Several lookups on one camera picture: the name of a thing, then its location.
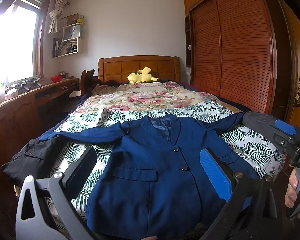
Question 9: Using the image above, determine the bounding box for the wooden headboard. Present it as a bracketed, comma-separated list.
[98, 55, 181, 83]

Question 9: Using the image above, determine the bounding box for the navy blue suit jacket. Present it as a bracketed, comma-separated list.
[38, 114, 260, 240]

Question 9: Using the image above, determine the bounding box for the tied white curtain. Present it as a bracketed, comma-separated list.
[48, 0, 70, 34]

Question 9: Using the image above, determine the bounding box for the window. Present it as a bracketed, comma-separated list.
[0, 0, 51, 85]

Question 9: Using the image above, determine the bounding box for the wooden desk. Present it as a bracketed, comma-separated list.
[0, 78, 79, 209]

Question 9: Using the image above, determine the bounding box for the dark grey garment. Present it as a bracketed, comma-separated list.
[242, 112, 284, 154]

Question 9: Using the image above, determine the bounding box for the palm leaf bed sheet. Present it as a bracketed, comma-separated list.
[46, 100, 287, 228]

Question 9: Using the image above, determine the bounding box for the floral quilt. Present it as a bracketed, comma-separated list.
[73, 80, 243, 114]

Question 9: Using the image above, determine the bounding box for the white wall shelf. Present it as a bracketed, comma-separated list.
[52, 14, 84, 58]

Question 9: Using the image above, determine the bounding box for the red bowl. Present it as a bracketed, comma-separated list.
[51, 75, 63, 83]

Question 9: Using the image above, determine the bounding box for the person's right hand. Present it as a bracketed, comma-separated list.
[285, 167, 300, 208]

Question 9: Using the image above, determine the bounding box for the yellow plush toy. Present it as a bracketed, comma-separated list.
[128, 67, 158, 83]

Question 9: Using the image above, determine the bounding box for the wooden chair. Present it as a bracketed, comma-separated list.
[80, 69, 102, 96]

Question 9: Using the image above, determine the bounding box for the black garment on bed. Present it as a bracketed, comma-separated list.
[0, 135, 65, 187]

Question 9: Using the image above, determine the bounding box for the wooden louvred wardrobe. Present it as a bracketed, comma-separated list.
[184, 0, 292, 118]

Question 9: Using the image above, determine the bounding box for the wooden door with handle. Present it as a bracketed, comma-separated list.
[279, 0, 300, 127]

